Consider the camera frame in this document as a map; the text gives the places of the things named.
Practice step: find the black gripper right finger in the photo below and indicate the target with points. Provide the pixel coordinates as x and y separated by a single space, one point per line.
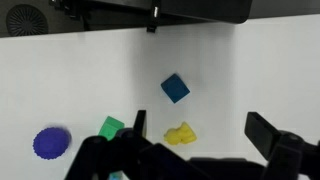
286 153

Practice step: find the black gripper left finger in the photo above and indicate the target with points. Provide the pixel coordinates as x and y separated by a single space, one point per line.
100 156

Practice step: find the yellow duck toy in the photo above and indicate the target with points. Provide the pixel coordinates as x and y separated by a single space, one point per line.
180 135

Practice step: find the emerald green cube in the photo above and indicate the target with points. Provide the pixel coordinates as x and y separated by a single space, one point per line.
110 129

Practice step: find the purple bumpy ball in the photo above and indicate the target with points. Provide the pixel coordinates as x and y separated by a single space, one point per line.
50 143

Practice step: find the dark blue cube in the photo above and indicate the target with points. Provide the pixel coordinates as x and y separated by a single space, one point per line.
175 88

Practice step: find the black round vent grille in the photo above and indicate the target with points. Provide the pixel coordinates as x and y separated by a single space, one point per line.
26 20

